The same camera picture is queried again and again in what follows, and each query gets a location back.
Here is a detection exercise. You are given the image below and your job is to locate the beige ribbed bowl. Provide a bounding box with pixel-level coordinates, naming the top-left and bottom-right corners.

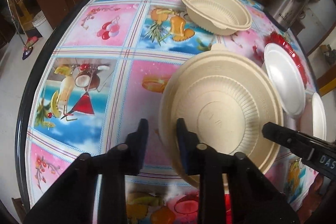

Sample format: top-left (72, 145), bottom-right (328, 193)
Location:
top-left (158, 44), bottom-right (284, 187)

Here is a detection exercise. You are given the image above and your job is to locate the red scalloped plate with sticker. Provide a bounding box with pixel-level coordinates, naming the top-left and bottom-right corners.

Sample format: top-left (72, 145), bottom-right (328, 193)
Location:
top-left (265, 31), bottom-right (307, 88)

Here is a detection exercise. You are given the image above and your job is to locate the white foam plate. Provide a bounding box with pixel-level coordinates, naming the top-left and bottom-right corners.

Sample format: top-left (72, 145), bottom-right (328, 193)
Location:
top-left (311, 93), bottom-right (327, 140)

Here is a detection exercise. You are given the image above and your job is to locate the white foam bowl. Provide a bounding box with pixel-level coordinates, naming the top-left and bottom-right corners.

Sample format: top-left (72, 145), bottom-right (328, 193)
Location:
top-left (262, 43), bottom-right (306, 119)

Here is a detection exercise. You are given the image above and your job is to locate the colourful fruit tablecloth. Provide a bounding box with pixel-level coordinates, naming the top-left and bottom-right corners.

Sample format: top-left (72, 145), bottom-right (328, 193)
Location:
top-left (25, 0), bottom-right (320, 224)

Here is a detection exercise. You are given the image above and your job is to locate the mop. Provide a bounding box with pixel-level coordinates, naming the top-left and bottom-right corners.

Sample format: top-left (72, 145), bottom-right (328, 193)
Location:
top-left (3, 0), bottom-right (39, 60)

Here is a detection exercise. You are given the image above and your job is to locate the beige bowl on table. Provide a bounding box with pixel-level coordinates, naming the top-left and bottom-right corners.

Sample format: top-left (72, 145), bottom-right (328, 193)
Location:
top-left (181, 0), bottom-right (252, 36)

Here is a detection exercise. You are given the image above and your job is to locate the white bucket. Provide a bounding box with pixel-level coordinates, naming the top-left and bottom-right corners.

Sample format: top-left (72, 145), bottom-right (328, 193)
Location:
top-left (32, 11), bottom-right (53, 39)

